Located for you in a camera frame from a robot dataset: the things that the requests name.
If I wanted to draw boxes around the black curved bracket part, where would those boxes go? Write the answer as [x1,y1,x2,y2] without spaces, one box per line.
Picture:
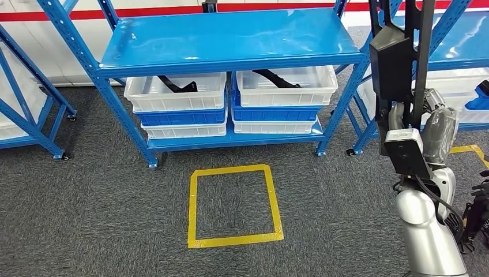
[252,69,302,89]
[157,75,198,93]

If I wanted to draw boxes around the white car body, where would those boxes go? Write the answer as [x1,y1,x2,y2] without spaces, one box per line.
[0,0,375,88]

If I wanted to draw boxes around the black plastic panel part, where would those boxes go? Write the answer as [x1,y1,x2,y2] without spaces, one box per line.
[368,0,437,158]

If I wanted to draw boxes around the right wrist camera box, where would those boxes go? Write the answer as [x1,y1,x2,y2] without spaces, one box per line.
[383,128,434,181]

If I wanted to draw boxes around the yellow floor tape square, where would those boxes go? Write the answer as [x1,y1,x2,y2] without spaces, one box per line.
[187,164,285,250]

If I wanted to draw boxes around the blue steel shelf rack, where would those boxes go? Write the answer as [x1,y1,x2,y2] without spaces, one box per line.
[345,0,489,157]
[36,0,373,169]
[0,23,77,162]

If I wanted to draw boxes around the blue plastic part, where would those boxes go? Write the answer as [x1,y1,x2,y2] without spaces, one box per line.
[464,79,489,113]

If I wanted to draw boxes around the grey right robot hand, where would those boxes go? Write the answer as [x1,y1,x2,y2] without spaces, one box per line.
[388,88,459,167]

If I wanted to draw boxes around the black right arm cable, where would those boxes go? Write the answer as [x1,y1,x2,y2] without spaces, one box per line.
[392,174,465,245]

